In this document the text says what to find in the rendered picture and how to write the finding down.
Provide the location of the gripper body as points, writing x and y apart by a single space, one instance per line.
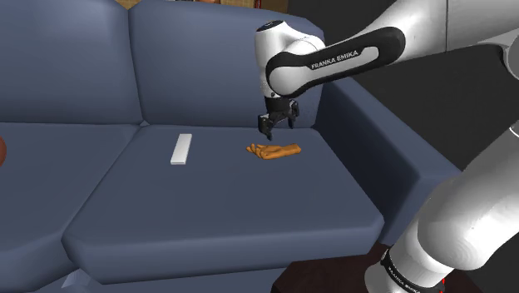
277 107

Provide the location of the orange hand figure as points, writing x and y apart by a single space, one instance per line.
275 151

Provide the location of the white remote control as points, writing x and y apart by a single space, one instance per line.
181 148

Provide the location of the blue grey sofa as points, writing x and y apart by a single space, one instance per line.
194 194

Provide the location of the brown round ball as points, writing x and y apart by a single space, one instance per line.
1 151

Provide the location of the dark red robot stand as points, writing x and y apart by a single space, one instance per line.
324 272

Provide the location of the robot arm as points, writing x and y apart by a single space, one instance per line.
466 219

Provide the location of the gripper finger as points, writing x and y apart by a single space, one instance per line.
293 114
266 128

